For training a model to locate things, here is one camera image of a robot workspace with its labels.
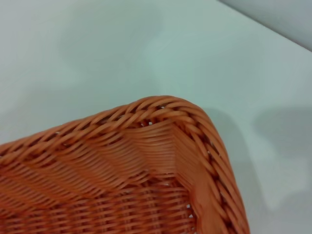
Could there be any orange woven plastic basket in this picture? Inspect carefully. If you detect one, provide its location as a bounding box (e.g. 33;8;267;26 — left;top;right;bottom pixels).
0;95;251;234

